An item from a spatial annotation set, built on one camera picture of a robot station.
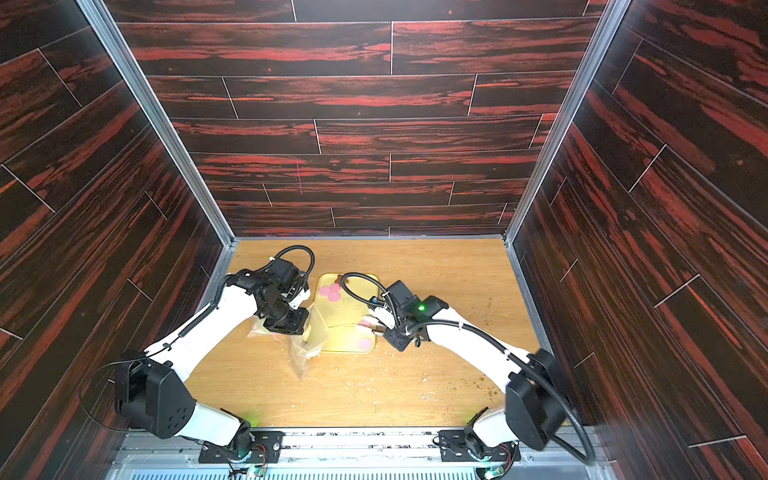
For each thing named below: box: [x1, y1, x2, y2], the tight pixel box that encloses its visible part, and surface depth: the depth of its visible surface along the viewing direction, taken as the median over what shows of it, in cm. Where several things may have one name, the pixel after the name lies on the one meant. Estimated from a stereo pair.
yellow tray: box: [314, 273, 380, 354], surface depth 100 cm
